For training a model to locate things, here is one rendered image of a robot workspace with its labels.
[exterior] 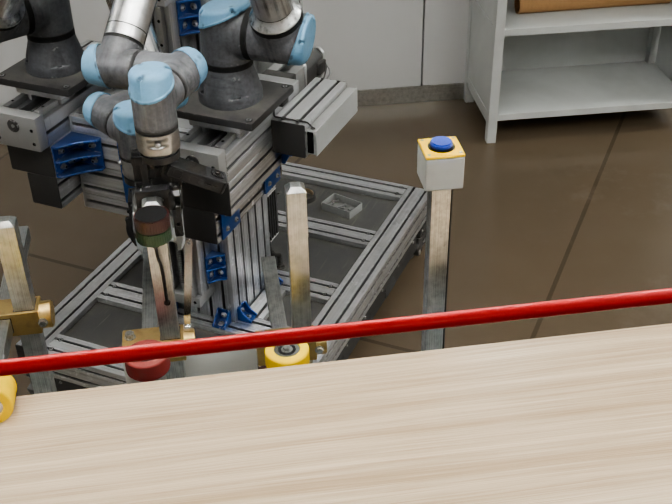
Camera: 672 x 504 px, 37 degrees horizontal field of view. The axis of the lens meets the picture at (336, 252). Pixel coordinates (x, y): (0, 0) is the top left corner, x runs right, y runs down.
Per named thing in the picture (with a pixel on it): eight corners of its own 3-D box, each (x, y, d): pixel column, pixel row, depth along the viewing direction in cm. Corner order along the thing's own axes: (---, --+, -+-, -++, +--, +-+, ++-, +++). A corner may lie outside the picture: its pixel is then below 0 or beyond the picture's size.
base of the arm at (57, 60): (50, 50, 260) (43, 14, 254) (99, 58, 255) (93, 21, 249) (13, 73, 248) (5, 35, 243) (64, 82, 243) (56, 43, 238)
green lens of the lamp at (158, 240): (137, 229, 173) (135, 219, 172) (171, 226, 174) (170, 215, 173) (136, 249, 168) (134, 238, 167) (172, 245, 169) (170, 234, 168)
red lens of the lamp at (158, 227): (135, 217, 172) (133, 206, 171) (170, 214, 172) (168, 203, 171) (134, 236, 167) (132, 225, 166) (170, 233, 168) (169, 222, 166)
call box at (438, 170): (416, 176, 182) (417, 138, 177) (453, 173, 183) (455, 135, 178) (424, 196, 176) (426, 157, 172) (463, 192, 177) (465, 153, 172)
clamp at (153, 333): (126, 350, 193) (122, 329, 190) (196, 342, 194) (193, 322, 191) (125, 369, 188) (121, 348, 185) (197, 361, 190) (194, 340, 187)
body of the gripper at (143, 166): (139, 199, 185) (130, 142, 178) (186, 195, 186) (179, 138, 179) (138, 221, 179) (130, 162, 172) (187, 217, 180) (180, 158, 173)
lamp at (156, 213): (150, 306, 183) (134, 205, 170) (180, 303, 183) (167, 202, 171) (149, 325, 178) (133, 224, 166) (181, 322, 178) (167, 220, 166)
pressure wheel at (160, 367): (132, 386, 188) (123, 339, 181) (174, 382, 189) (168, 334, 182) (131, 416, 181) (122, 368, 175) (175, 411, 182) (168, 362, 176)
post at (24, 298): (45, 418, 198) (-6, 214, 171) (63, 416, 199) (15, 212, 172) (43, 431, 195) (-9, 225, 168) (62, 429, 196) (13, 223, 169)
